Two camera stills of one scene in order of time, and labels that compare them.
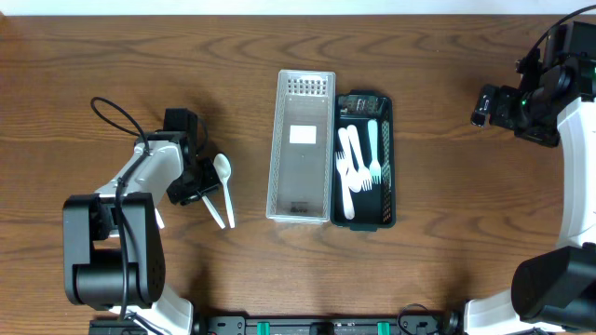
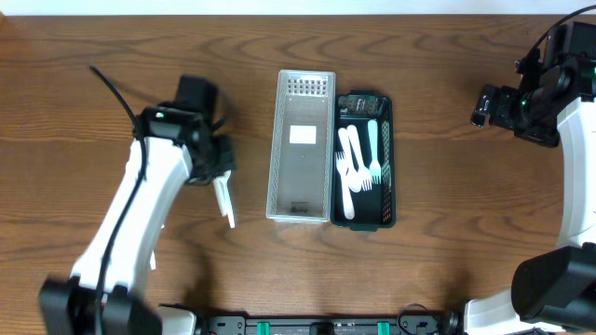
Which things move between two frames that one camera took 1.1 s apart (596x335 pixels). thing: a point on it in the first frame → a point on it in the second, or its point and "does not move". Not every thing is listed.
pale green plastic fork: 374,166 does not move
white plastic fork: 343,167 does not move
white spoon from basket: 213,212 → 222,193
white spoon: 159,220 → 152,261
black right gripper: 505,114 does not move
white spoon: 222,166 does not move
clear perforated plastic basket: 302,166 does not move
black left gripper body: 200,187 → 223,164
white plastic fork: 366,179 does not move
